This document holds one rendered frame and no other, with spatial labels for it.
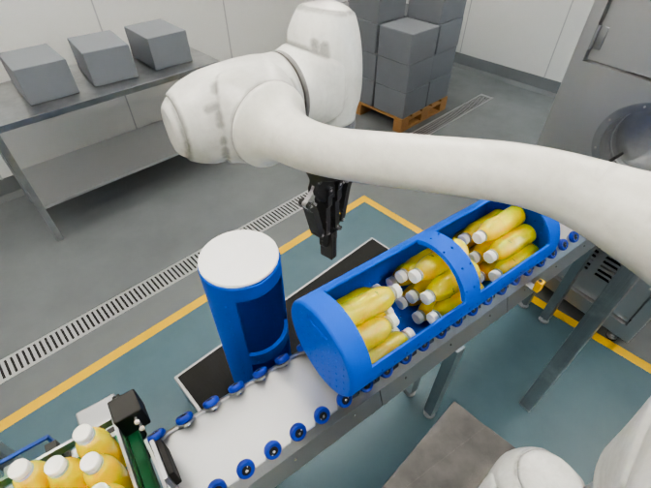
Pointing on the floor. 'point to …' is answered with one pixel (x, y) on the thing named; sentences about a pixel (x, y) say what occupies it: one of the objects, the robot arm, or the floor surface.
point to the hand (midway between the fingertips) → (327, 242)
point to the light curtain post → (581, 334)
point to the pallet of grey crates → (407, 56)
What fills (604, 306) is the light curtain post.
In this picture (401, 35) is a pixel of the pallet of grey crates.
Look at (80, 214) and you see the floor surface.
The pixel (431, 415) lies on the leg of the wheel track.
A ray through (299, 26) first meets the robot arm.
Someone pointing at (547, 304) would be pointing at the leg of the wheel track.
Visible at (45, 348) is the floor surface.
